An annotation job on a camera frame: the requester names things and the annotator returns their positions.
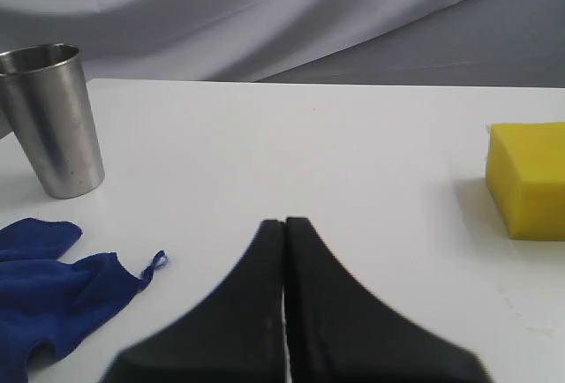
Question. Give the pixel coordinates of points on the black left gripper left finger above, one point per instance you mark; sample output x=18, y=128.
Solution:
x=235, y=334

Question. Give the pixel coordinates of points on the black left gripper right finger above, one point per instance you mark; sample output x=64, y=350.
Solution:
x=337, y=331

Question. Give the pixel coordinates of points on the yellow sponge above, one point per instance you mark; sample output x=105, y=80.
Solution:
x=525, y=175

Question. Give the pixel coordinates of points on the blue cloth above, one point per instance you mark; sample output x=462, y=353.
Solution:
x=48, y=303

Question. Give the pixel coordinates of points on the stainless steel cup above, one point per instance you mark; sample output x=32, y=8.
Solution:
x=45, y=100

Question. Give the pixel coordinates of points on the grey backdrop curtain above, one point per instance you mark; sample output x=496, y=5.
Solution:
x=407, y=42

